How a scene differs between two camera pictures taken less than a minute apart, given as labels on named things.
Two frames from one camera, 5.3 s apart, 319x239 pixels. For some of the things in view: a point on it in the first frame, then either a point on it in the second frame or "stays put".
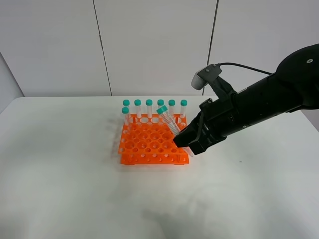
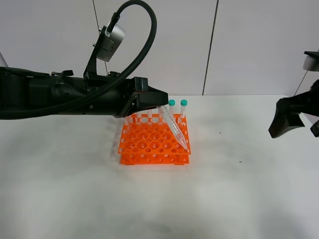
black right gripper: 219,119 -> 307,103
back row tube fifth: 171,103 stays put
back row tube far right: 183,103 stays put
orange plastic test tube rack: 148,140 stays put
